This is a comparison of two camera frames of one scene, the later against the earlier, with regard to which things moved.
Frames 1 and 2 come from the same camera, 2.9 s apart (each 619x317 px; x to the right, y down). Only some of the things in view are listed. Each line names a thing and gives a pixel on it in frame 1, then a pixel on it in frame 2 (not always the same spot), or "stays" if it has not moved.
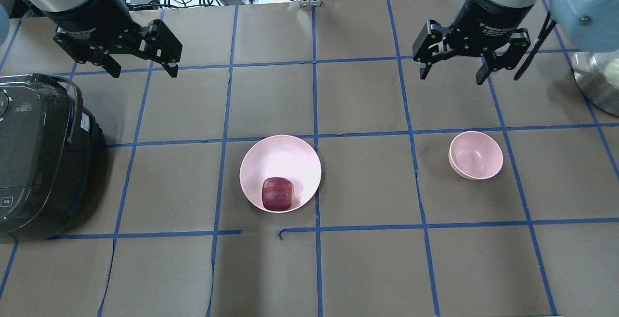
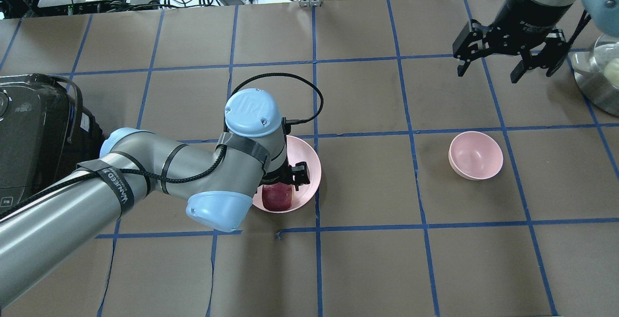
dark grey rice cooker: [52, 155] stays
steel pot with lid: [589, 68] stays
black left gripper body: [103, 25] -> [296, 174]
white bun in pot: [611, 71] stays
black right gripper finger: [428, 44] -> [474, 42]
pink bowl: [475, 156] stays
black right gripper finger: [520, 40] -> [548, 55]
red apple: [277, 193] stays
